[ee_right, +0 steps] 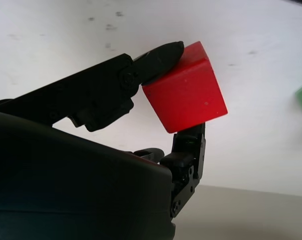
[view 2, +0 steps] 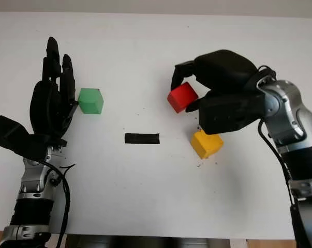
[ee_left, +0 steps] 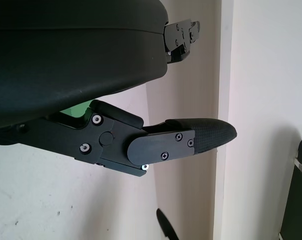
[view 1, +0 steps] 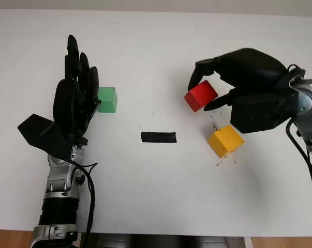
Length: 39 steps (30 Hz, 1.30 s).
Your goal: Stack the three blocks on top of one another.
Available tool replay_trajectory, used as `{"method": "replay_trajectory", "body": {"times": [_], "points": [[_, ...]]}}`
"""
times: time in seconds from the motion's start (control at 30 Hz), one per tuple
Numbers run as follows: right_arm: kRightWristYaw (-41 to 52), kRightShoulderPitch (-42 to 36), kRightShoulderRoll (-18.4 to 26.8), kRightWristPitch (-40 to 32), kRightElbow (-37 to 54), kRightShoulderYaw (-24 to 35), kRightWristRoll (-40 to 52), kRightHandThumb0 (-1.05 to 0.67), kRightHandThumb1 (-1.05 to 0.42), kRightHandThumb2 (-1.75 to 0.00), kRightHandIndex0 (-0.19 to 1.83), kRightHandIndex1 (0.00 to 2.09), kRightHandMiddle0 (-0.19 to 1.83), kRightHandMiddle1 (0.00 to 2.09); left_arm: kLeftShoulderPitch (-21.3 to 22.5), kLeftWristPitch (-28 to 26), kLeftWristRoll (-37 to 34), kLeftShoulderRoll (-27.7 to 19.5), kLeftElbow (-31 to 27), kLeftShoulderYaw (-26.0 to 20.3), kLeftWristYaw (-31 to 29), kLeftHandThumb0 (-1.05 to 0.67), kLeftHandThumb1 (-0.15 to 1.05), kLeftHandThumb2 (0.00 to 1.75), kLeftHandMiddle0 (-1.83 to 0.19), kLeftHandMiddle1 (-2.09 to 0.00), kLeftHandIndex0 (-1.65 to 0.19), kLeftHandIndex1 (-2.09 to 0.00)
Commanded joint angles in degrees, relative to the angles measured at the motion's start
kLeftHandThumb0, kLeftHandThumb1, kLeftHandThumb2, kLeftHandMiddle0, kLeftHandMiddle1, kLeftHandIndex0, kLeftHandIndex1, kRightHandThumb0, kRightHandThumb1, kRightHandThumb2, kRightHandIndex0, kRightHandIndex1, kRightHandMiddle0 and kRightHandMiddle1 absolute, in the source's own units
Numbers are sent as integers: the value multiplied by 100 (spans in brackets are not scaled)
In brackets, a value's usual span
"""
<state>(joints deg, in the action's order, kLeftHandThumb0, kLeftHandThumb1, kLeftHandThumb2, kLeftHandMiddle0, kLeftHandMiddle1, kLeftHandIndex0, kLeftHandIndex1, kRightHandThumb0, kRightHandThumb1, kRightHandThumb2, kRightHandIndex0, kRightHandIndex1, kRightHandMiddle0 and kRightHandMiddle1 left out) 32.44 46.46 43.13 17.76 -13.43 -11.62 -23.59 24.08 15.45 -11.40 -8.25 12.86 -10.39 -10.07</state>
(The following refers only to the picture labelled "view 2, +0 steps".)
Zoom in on dark robot torso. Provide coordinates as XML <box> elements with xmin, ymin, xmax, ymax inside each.
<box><xmin>65</xmin><ymin>234</ymin><xmax>231</xmax><ymax>248</ymax></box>

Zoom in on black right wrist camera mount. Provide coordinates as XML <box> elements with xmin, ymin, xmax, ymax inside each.
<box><xmin>198</xmin><ymin>92</ymin><xmax>265</xmax><ymax>136</ymax></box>

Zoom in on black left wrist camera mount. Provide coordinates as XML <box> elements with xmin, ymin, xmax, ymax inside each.
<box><xmin>0</xmin><ymin>115</ymin><xmax>68</xmax><ymax>163</ymax></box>

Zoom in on yellow wooden block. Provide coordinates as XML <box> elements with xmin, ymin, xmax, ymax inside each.
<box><xmin>190</xmin><ymin>130</ymin><xmax>225</xmax><ymax>160</ymax></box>

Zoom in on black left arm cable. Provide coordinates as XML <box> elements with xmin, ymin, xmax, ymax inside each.
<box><xmin>41</xmin><ymin>160</ymin><xmax>77</xmax><ymax>248</ymax></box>

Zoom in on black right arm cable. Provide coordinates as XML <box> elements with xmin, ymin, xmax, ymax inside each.
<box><xmin>256</xmin><ymin>64</ymin><xmax>303</xmax><ymax>248</ymax></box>

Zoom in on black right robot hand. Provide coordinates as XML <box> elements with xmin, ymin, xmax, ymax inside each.
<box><xmin>170</xmin><ymin>49</ymin><xmax>260</xmax><ymax>113</ymax></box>

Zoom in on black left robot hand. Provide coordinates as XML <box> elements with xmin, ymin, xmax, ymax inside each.
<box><xmin>29</xmin><ymin>36</ymin><xmax>80</xmax><ymax>143</ymax></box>

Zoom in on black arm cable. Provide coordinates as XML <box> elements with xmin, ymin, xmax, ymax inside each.
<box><xmin>41</xmin><ymin>160</ymin><xmax>77</xmax><ymax>248</ymax></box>
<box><xmin>256</xmin><ymin>64</ymin><xmax>303</xmax><ymax>248</ymax></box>

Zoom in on red wooden block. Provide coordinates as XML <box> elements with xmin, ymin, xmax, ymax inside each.
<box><xmin>167</xmin><ymin>82</ymin><xmax>199</xmax><ymax>114</ymax></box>

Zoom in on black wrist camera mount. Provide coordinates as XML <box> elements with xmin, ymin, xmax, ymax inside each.
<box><xmin>0</xmin><ymin>115</ymin><xmax>68</xmax><ymax>163</ymax></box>
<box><xmin>198</xmin><ymin>92</ymin><xmax>265</xmax><ymax>136</ymax></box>

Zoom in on black tape strip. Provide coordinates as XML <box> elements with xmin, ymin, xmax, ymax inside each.
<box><xmin>124</xmin><ymin>132</ymin><xmax>161</xmax><ymax>145</ymax></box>

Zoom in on green wooden block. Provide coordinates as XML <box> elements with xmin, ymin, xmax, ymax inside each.
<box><xmin>78</xmin><ymin>87</ymin><xmax>105</xmax><ymax>115</ymax></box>

